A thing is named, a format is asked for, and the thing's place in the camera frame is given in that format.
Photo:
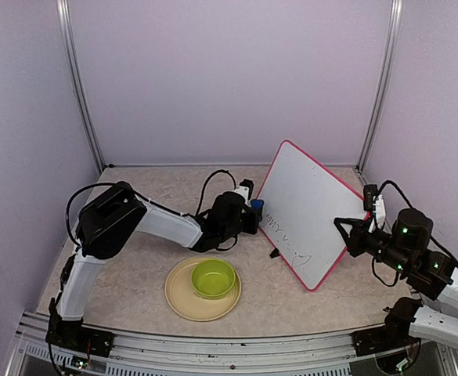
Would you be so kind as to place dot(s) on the aluminium corner post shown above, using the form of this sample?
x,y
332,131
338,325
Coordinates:
x,y
382,85
63,10

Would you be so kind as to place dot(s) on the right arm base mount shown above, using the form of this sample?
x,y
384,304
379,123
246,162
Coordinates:
x,y
379,339

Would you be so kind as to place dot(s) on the blue whiteboard eraser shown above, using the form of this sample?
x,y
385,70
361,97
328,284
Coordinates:
x,y
257,206

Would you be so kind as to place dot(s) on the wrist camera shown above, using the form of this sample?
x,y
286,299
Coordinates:
x,y
373,204
245,189

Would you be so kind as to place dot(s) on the right aluminium corner post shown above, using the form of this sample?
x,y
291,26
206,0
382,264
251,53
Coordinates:
x,y
382,85

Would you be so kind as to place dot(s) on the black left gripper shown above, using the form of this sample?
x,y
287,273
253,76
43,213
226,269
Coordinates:
x,y
253,228

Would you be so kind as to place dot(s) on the aluminium front rail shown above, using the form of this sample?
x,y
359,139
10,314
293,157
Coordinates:
x,y
135,353

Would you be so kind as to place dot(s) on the left aluminium corner post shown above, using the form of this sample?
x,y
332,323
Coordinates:
x,y
63,10

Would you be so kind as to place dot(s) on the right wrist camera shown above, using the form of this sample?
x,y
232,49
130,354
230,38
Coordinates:
x,y
373,204

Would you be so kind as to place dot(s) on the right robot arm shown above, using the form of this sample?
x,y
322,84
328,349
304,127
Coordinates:
x,y
434,320

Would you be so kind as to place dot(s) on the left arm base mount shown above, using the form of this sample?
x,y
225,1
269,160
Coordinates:
x,y
74,336

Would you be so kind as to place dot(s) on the beige round plate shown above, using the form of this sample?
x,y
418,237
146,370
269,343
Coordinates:
x,y
187,303

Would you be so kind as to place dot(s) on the wire whiteboard stand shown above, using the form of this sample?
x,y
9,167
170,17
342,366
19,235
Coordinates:
x,y
274,253

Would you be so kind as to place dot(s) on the pink framed whiteboard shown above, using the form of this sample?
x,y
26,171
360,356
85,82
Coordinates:
x,y
302,198

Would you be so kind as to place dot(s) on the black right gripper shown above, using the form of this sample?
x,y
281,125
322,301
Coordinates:
x,y
355,242

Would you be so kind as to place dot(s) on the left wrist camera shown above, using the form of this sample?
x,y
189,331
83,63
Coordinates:
x,y
245,189

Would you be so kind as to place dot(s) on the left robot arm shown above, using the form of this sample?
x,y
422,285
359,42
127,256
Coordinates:
x,y
108,221

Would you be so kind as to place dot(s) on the green plastic bowl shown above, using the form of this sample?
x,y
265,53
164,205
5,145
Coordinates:
x,y
213,278

